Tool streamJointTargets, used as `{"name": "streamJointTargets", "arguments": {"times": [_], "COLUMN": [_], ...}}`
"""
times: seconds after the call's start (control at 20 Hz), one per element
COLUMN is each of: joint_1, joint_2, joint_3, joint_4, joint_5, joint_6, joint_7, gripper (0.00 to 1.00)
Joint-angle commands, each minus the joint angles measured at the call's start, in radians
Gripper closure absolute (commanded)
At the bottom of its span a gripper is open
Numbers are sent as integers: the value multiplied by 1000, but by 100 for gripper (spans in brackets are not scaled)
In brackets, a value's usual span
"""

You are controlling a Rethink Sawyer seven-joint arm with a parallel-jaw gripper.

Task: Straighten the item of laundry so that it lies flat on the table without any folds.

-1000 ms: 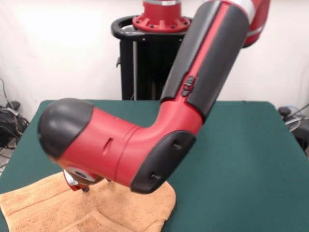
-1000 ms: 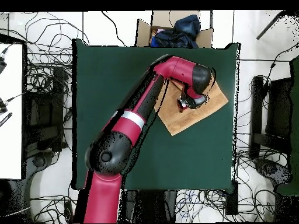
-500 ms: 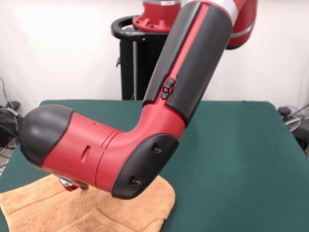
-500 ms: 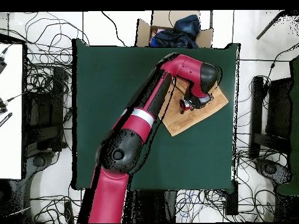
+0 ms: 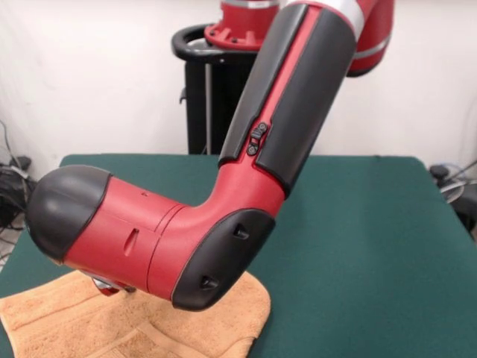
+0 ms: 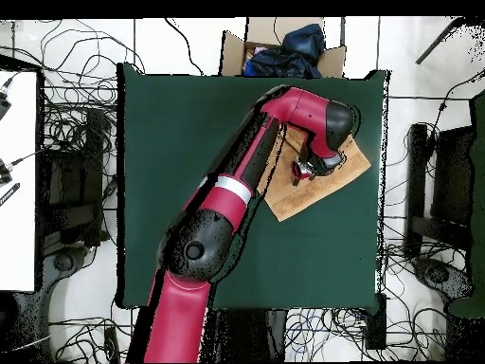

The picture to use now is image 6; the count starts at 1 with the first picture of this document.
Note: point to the grey chair base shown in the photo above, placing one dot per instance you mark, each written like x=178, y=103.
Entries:
x=62, y=262

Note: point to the black flat strip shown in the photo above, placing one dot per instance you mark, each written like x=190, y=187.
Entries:
x=9, y=194

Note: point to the green covered table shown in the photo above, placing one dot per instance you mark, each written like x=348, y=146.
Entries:
x=479, y=189

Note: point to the black rod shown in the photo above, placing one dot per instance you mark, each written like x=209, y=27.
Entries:
x=435, y=41

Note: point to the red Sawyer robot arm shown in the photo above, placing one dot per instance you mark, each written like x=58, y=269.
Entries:
x=227, y=204

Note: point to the black rectangular block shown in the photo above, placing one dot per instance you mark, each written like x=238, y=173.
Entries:
x=376, y=326

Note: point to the dark blue clothes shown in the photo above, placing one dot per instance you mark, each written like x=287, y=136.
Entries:
x=295, y=57

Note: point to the black camera device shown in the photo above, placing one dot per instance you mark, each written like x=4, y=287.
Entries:
x=3, y=174
x=3, y=106

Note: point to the black metal frame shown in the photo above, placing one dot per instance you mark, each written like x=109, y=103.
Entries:
x=93, y=151
x=416, y=170

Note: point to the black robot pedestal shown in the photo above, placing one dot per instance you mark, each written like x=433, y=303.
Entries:
x=265, y=333

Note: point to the dark green table cloth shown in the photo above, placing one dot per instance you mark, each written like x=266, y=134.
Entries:
x=170, y=132

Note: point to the tan terry towel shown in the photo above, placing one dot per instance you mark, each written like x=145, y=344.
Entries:
x=303, y=197

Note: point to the dark chair base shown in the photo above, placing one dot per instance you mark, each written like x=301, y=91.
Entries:
x=439, y=275

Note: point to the cardboard box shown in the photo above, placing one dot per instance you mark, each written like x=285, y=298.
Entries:
x=231, y=57

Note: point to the white desk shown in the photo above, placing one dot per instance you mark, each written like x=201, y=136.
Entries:
x=19, y=227

